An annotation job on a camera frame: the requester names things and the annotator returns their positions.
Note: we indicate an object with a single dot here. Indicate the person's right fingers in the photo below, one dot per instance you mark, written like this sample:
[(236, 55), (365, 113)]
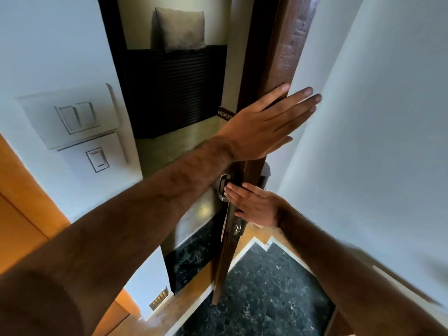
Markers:
[(239, 195)]

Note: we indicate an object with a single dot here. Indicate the person's left thumb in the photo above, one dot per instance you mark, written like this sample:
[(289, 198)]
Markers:
[(280, 143)]

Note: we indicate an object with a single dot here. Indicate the person's right hand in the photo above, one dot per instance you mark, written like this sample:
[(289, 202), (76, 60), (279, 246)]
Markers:
[(260, 208)]

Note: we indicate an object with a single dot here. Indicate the grey pillow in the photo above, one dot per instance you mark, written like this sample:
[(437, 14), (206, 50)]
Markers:
[(180, 29)]

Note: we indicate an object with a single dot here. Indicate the small brown patterned tag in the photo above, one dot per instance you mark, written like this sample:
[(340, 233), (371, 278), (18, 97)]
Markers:
[(224, 114)]

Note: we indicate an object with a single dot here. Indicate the white single light switch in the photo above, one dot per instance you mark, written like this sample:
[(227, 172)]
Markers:
[(96, 157)]

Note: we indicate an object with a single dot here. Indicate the person's left forearm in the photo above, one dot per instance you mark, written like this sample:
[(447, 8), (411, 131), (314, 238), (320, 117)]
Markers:
[(115, 234)]

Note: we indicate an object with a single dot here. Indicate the person's right forearm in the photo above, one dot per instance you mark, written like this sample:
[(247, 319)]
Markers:
[(343, 276)]

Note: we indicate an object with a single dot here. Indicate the person's left little finger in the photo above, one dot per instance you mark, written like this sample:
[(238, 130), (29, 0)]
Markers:
[(271, 97)]

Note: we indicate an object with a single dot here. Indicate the dark slatted wooden cabinet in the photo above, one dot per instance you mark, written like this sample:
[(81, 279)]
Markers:
[(175, 87)]

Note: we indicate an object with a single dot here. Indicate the person's left hand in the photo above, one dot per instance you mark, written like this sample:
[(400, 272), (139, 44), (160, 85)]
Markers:
[(255, 131)]

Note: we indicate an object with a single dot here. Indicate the silver door lock plate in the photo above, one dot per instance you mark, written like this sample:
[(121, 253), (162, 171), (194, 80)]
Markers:
[(231, 225)]

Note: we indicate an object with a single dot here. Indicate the person's left middle finger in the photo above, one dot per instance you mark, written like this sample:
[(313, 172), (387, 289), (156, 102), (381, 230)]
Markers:
[(300, 109)]

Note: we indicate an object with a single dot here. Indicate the dark brown wooden door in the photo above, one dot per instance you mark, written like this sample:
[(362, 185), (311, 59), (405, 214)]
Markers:
[(290, 38)]

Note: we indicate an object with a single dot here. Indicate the white double light switch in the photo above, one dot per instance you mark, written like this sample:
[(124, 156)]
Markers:
[(66, 115)]

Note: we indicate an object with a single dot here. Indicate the brass wall plate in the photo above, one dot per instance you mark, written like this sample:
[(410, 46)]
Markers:
[(159, 298)]

